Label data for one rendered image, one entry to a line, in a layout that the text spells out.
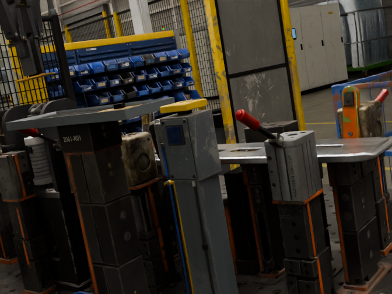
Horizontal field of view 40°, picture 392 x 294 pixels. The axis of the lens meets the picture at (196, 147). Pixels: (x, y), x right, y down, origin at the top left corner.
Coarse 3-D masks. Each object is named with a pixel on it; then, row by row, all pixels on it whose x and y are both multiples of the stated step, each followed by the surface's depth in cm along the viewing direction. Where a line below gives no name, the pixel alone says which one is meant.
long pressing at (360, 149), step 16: (224, 144) 141; (240, 144) 137; (256, 144) 133; (320, 144) 119; (336, 144) 116; (352, 144) 113; (368, 144) 110; (384, 144) 109; (224, 160) 121; (240, 160) 118; (256, 160) 116; (320, 160) 106; (336, 160) 104; (352, 160) 102
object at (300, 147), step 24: (264, 144) 100; (288, 144) 97; (312, 144) 101; (288, 168) 98; (312, 168) 101; (288, 192) 99; (312, 192) 101; (288, 216) 101; (312, 216) 102; (288, 240) 103; (312, 240) 101; (288, 264) 104; (312, 264) 100; (288, 288) 105; (312, 288) 101
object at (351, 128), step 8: (344, 88) 124; (352, 88) 123; (344, 96) 124; (352, 96) 123; (344, 104) 124; (352, 104) 123; (344, 112) 124; (352, 112) 123; (344, 120) 124; (352, 120) 123; (344, 128) 125; (352, 128) 123; (360, 128) 124; (344, 136) 125; (352, 136) 123; (360, 136) 124
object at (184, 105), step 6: (180, 102) 94; (186, 102) 92; (192, 102) 91; (198, 102) 92; (204, 102) 93; (162, 108) 92; (168, 108) 91; (174, 108) 91; (180, 108) 90; (186, 108) 89; (192, 108) 90; (180, 114) 92
